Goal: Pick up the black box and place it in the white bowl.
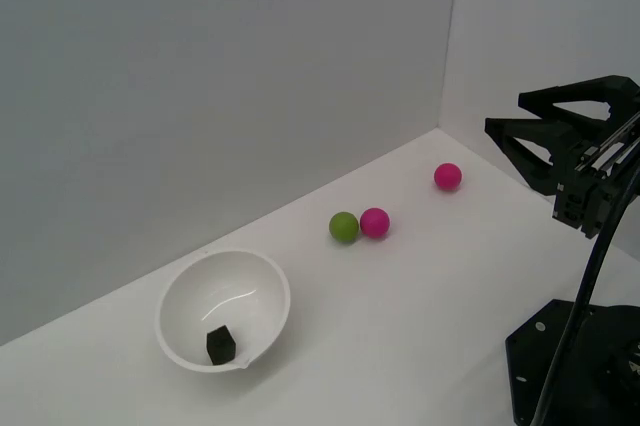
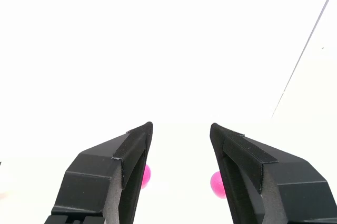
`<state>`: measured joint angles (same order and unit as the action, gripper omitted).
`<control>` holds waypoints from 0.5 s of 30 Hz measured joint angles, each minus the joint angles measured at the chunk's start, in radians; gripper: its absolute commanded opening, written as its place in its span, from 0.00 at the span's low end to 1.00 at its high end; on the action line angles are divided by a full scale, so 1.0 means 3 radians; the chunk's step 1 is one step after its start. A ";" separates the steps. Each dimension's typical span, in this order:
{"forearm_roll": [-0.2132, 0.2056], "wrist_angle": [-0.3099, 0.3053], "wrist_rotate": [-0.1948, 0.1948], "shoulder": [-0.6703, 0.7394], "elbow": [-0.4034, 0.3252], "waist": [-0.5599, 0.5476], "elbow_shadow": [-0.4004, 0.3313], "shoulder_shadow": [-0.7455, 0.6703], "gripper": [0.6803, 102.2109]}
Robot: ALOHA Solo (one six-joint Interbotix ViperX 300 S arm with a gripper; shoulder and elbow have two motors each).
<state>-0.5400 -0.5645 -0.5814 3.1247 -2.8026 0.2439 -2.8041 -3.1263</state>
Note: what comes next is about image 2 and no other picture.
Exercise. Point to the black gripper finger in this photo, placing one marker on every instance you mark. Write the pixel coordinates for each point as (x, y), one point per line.
(289, 179)
(92, 179)

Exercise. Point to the pink ball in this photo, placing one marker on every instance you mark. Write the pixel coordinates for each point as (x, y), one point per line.
(146, 175)
(217, 184)

